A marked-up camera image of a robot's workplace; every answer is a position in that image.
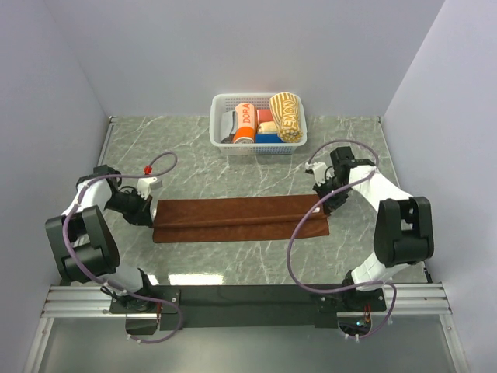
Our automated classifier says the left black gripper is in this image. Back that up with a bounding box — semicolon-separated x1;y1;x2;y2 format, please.
105;187;153;226

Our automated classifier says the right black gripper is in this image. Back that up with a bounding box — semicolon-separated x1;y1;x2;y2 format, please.
314;176;353;214

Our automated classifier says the brown towel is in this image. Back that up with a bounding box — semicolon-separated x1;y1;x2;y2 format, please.
152;195;318;243

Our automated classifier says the yellow striped Doraemon towel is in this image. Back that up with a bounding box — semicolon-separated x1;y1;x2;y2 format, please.
269;92;303;143

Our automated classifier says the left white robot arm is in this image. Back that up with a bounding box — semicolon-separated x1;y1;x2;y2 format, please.
45;165;158;312

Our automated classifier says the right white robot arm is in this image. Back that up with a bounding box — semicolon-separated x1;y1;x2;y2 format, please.
305;146;434;310

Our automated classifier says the blue rolled towel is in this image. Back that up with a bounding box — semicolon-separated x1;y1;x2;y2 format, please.
255;133;283;144

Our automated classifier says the cream rolled towel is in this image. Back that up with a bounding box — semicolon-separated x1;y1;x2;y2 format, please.
257;121;278;134

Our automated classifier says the red rolled towel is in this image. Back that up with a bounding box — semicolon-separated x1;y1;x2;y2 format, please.
257;109;273;123

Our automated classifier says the orange white rolled towel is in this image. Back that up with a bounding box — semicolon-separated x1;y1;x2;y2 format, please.
232;103;258;144

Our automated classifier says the grey rolled towel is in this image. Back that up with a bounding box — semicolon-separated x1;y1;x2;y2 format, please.
220;110;238;144

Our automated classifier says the white plastic basket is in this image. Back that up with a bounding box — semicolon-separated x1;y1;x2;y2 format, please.
209;92;307;155

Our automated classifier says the black base beam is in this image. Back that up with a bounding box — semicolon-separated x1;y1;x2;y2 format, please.
101;284;387;336

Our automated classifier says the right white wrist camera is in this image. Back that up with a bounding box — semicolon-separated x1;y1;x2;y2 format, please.
304;162;332;186

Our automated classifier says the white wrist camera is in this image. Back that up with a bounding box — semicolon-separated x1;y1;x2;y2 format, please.
136;166;162;199
304;162;332;186

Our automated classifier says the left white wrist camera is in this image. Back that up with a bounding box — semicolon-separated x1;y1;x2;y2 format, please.
136;166;162;199

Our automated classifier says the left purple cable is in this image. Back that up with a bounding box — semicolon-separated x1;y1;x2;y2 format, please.
61;151;184;344

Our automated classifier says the aluminium rail frame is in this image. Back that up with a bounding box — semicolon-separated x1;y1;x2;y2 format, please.
23;114;467;373

